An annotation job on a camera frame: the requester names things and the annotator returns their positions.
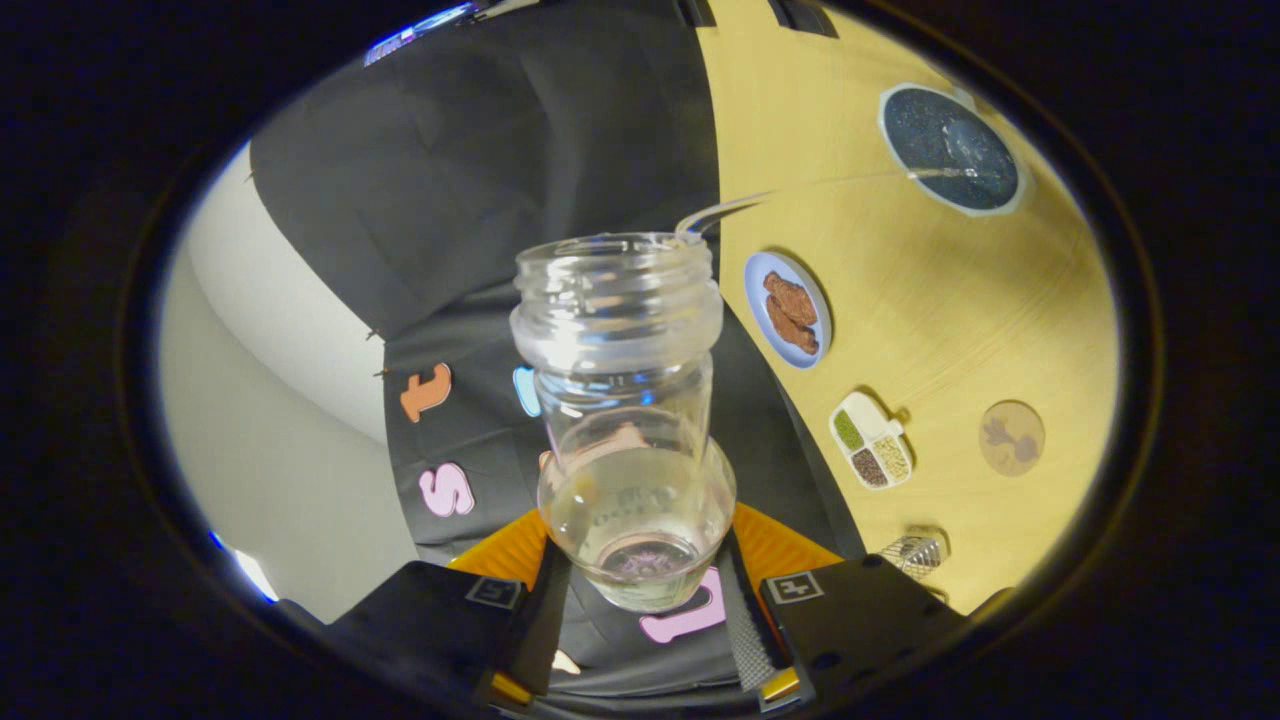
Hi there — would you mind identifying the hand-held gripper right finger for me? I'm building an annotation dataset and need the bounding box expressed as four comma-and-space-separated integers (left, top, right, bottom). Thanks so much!
718, 503, 969, 713

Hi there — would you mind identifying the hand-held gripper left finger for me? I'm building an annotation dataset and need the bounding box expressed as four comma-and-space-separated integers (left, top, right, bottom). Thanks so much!
325, 510, 573, 713

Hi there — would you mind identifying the round brown coaster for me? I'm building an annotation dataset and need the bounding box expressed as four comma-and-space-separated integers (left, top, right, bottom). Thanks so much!
979, 400, 1047, 477

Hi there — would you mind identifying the white cup with dark inside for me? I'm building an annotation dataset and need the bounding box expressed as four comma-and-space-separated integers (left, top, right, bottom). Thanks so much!
878, 82, 1029, 217

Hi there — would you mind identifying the white divided grain tray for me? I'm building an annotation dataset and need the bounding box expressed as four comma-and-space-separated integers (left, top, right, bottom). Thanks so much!
829, 391, 914, 491

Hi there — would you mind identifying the brown meat piece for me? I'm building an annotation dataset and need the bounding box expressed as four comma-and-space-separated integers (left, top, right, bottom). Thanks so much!
766, 295, 821, 356
763, 271, 818, 328

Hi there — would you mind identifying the light blue plate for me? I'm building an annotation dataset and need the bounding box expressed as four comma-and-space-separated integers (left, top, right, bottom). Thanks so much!
743, 250, 833, 370

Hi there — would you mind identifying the wooden table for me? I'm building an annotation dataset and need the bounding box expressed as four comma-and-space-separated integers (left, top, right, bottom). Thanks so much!
695, 0, 1119, 616

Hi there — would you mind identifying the black backdrop cloth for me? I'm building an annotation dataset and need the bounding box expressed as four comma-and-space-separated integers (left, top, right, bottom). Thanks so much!
248, 0, 866, 706

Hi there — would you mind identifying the small metal wire basket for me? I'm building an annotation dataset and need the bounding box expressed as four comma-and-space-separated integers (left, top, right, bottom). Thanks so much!
880, 530, 950, 582

